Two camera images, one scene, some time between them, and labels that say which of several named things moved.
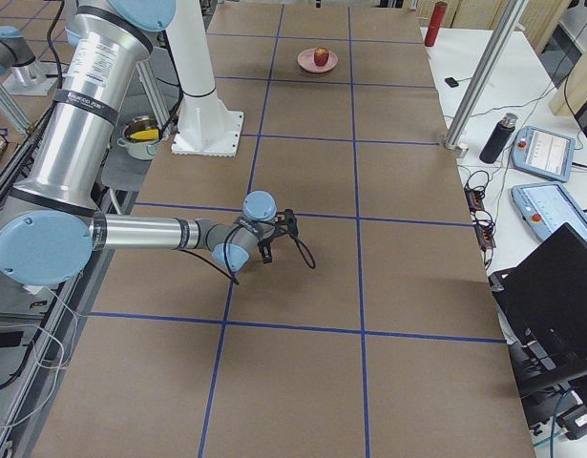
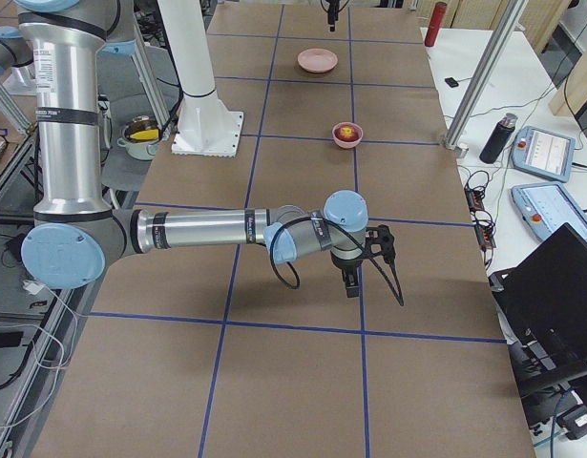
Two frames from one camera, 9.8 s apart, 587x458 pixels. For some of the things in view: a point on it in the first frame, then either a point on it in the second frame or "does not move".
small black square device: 452,83 does not move
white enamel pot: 141,135 does not move
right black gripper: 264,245 -> 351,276
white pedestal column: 205,126 does not move
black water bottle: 497,138 does not move
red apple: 321,56 -> 347,132
